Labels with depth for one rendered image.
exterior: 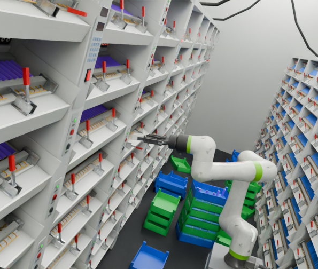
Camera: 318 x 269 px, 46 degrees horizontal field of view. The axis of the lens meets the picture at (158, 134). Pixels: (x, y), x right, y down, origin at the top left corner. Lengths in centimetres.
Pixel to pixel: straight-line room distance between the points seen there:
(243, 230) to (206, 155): 59
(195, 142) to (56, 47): 107
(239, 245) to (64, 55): 164
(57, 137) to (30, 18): 39
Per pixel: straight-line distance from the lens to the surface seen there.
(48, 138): 101
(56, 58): 97
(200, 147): 185
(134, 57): 162
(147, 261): 276
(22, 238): 112
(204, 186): 315
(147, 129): 238
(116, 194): 234
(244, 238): 227
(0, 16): 62
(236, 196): 232
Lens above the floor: 154
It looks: 16 degrees down
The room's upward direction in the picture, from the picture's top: 19 degrees clockwise
